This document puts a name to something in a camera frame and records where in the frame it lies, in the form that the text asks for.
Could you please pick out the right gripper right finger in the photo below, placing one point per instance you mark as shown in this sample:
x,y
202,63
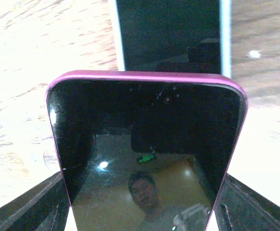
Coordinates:
x,y
239,208

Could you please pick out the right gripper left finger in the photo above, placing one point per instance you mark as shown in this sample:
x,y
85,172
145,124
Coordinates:
x,y
44,207

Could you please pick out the pink-edged black phone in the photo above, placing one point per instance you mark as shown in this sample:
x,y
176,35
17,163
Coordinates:
x,y
144,151

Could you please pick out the light blue phone case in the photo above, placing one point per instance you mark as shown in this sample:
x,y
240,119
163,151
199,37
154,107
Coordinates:
x,y
226,36

